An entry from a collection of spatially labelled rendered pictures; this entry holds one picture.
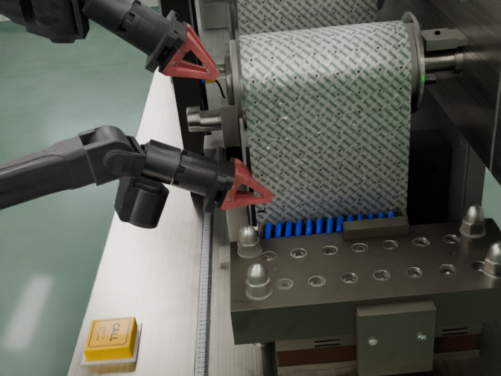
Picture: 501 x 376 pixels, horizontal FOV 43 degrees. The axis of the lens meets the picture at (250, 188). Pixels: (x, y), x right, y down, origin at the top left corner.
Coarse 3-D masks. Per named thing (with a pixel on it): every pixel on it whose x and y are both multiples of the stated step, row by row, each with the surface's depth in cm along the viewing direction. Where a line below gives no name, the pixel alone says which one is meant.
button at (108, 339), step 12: (96, 324) 100; (108, 324) 100; (120, 324) 99; (132, 324) 99; (96, 336) 97; (108, 336) 97; (120, 336) 97; (132, 336) 97; (84, 348) 95; (96, 348) 95; (108, 348) 95; (120, 348) 95; (132, 348) 97
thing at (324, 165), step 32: (256, 128) 92; (288, 128) 92; (320, 128) 93; (352, 128) 93; (384, 128) 93; (256, 160) 95; (288, 160) 95; (320, 160) 95; (352, 160) 95; (384, 160) 96; (256, 192) 98; (288, 192) 98; (320, 192) 98; (352, 192) 98; (384, 192) 98; (256, 224) 101
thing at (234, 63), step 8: (408, 32) 90; (232, 40) 93; (232, 48) 91; (416, 48) 89; (232, 56) 90; (416, 56) 89; (232, 64) 90; (416, 64) 89; (232, 72) 90; (416, 72) 90; (416, 80) 90; (416, 88) 91; (240, 96) 90; (240, 104) 91; (240, 112) 93
